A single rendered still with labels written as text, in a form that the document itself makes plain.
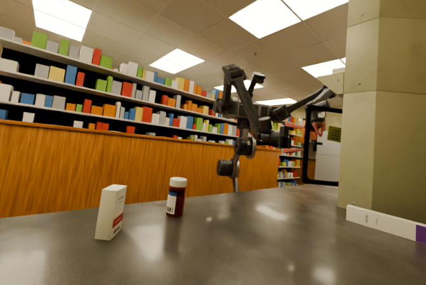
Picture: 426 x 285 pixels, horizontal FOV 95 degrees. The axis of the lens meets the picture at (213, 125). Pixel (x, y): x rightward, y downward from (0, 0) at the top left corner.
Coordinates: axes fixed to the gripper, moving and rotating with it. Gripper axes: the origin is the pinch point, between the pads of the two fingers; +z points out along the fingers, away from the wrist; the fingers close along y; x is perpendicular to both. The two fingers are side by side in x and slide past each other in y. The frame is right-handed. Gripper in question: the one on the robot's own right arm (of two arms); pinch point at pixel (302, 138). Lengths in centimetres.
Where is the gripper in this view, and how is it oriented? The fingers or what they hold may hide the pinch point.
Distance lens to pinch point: 93.9
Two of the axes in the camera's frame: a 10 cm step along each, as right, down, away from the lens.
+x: 7.6, 1.4, 6.3
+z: 6.4, 0.0, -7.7
